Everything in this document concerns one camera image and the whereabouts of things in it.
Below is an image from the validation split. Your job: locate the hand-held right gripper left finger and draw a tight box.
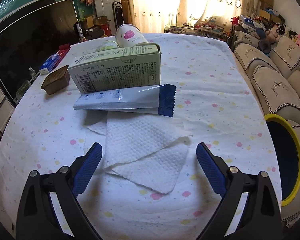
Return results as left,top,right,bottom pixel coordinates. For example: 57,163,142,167
16,142,103,240

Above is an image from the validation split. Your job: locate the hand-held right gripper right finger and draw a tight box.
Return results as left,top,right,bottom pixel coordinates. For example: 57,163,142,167
196,142,283,240

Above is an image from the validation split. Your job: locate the white paper towel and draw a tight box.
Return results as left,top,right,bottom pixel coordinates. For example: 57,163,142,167
84,110,192,194

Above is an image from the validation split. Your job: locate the yellow rimmed bin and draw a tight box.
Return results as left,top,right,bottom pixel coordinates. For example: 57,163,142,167
264,114,300,207

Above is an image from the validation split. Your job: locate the silver blue foil wrapper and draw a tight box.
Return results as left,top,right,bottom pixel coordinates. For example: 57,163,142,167
73,84,177,117

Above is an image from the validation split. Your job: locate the brown plastic tray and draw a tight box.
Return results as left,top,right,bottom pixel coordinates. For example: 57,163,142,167
41,65,70,95

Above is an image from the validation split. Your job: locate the green white carton box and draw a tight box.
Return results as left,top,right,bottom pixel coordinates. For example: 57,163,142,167
67,44,162,94

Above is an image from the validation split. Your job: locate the white paper cup pink print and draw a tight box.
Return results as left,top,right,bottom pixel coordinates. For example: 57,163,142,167
115,24,148,47

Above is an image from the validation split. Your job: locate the beige sofa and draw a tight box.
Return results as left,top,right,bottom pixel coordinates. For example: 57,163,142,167
226,30,300,228

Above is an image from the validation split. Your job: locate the blue white tissue pack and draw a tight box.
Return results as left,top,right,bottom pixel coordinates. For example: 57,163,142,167
39,54,62,75

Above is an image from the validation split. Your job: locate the red box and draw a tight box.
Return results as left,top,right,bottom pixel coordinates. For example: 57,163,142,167
55,44,70,60

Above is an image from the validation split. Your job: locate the large curved television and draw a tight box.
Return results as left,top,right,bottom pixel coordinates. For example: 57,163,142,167
0,0,79,105

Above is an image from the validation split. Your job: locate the black white tube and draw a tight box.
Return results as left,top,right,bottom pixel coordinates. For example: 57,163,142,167
75,22,87,42

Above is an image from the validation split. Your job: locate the open cardboard box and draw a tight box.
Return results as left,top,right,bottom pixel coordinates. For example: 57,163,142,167
85,15,110,30

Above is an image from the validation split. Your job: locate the star printed bag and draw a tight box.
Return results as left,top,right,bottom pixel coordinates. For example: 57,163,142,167
239,15,262,29

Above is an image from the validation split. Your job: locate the pile of plush toys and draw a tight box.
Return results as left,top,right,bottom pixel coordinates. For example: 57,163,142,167
265,22,300,53

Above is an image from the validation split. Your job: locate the black white tower fan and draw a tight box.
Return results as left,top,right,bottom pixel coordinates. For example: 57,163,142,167
112,1,124,29

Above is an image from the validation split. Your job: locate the cream embroidered curtain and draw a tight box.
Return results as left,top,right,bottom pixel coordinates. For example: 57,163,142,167
125,0,263,34

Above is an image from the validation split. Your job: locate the stack of cardboard boxes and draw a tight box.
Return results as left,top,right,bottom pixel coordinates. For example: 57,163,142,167
259,0,283,23

